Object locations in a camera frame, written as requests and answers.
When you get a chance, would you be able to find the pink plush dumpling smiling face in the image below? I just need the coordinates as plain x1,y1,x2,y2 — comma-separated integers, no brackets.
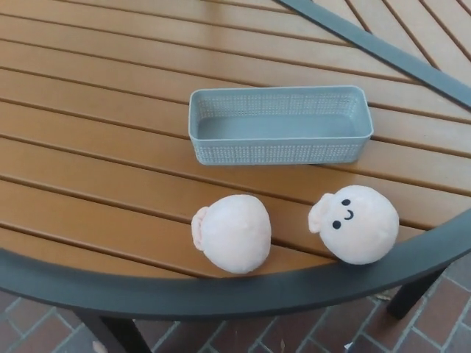
307,184,400,265

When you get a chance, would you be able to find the grey perforated plastic basket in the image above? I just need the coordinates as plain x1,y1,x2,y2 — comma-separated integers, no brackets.
188,85,375,167

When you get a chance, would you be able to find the dark grey table leg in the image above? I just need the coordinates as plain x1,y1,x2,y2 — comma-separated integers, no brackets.
96,315,155,353
386,270,446,320

